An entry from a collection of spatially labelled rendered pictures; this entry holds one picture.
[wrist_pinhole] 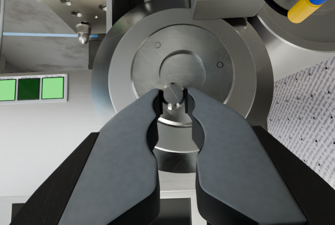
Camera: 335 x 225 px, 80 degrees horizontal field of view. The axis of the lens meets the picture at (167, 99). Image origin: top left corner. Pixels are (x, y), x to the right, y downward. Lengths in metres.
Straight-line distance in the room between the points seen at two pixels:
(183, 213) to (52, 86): 0.47
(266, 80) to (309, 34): 0.06
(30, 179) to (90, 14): 0.41
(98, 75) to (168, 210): 0.49
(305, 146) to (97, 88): 0.29
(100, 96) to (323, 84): 0.26
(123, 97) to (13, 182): 0.50
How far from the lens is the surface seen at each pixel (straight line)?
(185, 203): 0.60
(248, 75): 0.17
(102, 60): 0.18
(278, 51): 0.21
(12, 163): 0.63
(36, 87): 0.59
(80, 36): 0.57
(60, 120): 0.56
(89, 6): 0.50
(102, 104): 0.17
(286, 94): 0.38
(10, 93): 0.63
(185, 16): 0.17
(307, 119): 0.34
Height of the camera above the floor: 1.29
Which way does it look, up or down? 7 degrees down
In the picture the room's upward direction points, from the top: 178 degrees clockwise
